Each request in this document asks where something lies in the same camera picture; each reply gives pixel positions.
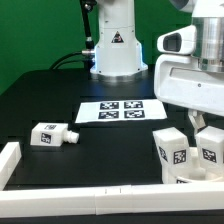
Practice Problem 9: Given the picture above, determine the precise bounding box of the white marker paper sheet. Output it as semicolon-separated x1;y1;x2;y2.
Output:
76;99;167;123

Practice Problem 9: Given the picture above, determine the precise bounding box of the white round stool seat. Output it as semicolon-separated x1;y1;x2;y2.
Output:
162;147;224;184

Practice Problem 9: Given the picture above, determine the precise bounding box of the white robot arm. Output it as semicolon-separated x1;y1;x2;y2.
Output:
91;0;224;128

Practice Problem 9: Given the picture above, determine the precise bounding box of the white barrier wall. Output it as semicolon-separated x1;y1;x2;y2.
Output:
0;182;224;218
0;142;21;191

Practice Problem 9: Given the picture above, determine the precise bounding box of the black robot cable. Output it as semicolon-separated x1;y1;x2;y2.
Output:
49;0;98;70

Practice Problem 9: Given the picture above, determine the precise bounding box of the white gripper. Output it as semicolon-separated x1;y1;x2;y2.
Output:
154;25;224;131

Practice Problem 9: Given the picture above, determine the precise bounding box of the white front barrier wall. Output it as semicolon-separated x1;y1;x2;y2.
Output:
0;182;224;218

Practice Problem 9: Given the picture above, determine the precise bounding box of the white left barrier wall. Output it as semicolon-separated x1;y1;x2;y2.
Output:
0;142;21;191

